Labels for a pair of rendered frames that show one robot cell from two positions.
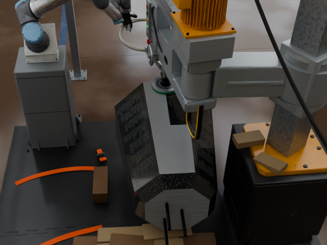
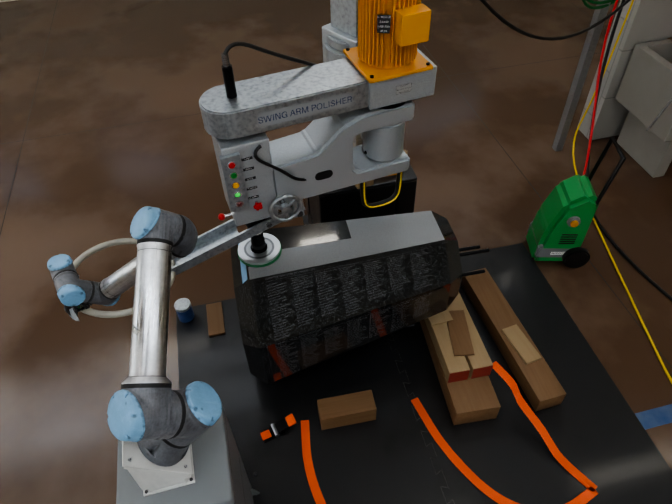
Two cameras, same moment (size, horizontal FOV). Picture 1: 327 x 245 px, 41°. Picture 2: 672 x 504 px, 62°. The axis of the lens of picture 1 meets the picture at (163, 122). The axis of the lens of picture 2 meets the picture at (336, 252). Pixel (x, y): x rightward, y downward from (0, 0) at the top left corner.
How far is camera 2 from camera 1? 318 cm
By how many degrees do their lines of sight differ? 64
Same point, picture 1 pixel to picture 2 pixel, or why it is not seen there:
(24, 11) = (162, 403)
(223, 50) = not seen: hidden behind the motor
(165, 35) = (294, 157)
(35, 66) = (207, 458)
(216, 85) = not seen: hidden behind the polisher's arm
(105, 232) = (453, 363)
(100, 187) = (363, 400)
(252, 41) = not seen: outside the picture
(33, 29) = (202, 395)
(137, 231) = (441, 329)
